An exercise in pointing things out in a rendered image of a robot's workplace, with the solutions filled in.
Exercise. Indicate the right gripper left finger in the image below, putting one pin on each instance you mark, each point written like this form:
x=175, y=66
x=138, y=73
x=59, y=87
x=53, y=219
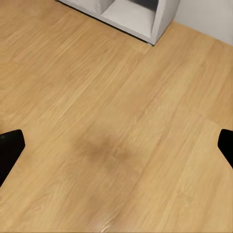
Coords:
x=12, y=145

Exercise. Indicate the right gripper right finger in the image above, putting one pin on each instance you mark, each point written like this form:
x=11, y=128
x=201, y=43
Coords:
x=225, y=144

